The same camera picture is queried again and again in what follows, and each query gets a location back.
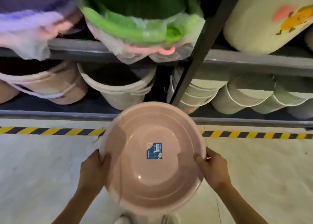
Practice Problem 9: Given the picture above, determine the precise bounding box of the person's left hand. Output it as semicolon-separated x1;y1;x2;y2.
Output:
79;149;112;192

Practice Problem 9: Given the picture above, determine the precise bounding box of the person's right hand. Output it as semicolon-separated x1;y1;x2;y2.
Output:
194;147;232;192

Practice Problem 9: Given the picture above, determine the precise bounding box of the person's right forearm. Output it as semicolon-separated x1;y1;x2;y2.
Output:
215;182;269;224

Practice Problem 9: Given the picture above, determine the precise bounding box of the person's left forearm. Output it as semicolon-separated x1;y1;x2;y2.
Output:
52;186;105;224

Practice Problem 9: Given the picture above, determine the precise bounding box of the blue label sticker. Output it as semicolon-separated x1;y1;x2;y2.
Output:
146;142;163;160

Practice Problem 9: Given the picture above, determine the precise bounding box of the yellow black hazard tape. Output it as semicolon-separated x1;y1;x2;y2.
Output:
0;126;313;140

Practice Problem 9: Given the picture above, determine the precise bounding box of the stack of ribbed cream baskets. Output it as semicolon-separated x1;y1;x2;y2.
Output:
167;68;229;114

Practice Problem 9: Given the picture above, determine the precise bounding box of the beige plastic bucket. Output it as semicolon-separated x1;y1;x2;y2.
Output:
77;63;157;111

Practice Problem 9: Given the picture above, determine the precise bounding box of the ribbed cream basket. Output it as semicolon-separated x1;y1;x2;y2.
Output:
251;76;313;114
211;74;275;115

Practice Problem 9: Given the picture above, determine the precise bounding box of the grey metal shelf rack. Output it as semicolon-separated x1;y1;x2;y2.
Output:
0;0;313;129

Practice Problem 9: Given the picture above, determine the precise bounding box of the pink basin in plastic wrap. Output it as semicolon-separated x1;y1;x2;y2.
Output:
86;21;196;65

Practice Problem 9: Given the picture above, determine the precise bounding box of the green plastic basin in wrap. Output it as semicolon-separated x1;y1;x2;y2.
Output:
66;0;206;46

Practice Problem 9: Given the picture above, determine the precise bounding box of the cream bin with cartoon print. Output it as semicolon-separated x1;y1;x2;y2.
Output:
223;0;313;55

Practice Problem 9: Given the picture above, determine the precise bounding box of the purple plastic basin in wrap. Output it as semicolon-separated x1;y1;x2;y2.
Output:
0;0;82;61

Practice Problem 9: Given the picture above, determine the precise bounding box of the pink plastic bucket with handle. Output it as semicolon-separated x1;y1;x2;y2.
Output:
0;58;88;105

